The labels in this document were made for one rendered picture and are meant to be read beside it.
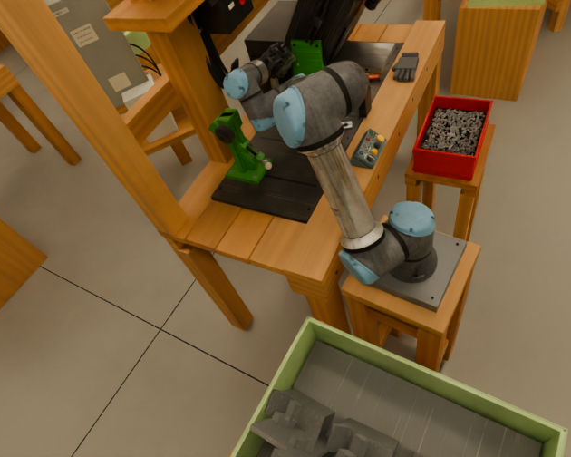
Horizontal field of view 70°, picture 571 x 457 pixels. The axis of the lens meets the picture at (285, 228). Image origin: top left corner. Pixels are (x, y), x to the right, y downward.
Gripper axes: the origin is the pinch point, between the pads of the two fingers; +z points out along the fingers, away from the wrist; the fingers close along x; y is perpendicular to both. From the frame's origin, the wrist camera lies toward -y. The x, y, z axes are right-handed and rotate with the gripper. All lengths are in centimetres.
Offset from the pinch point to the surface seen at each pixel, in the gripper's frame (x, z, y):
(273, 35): 10.7, 10.9, -4.0
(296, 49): -0.7, 2.3, 4.5
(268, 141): -16.1, 1.2, -31.9
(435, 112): -53, 32, 16
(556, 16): -87, 259, 40
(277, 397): -67, -87, -11
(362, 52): -16.5, 22.9, 12.8
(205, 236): -26, -45, -45
